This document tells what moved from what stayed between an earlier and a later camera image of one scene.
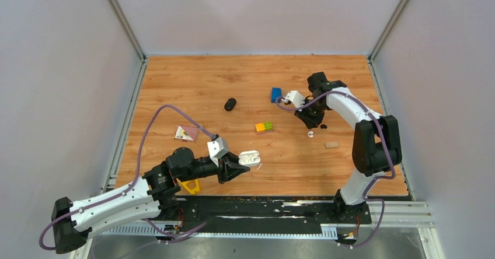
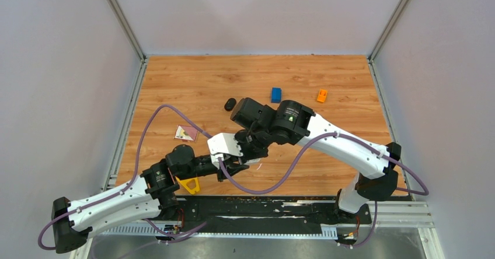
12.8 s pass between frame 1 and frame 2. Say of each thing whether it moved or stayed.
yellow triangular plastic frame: stayed
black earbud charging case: stayed
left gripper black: stayed
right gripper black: moved
